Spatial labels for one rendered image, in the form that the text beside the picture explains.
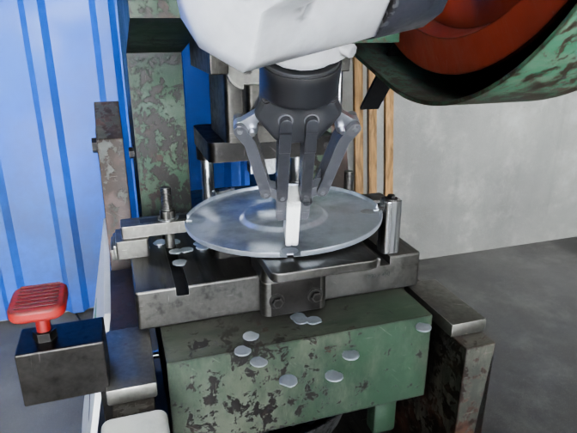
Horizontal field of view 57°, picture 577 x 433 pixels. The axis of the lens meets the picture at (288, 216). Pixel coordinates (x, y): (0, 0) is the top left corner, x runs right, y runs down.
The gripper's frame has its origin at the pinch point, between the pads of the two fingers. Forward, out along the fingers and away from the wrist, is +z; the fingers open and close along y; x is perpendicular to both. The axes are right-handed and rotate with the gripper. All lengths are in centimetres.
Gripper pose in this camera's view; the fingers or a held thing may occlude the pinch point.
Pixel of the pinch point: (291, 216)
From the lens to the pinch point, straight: 61.4
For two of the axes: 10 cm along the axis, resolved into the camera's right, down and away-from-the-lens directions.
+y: 10.0, -0.4, 0.9
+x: -0.9, -6.9, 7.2
